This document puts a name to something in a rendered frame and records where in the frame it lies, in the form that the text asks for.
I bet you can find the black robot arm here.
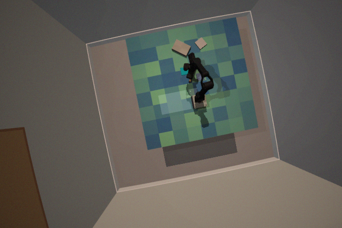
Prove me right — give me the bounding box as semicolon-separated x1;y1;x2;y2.
183;52;214;102

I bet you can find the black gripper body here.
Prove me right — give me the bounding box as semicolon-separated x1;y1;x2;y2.
186;67;196;79

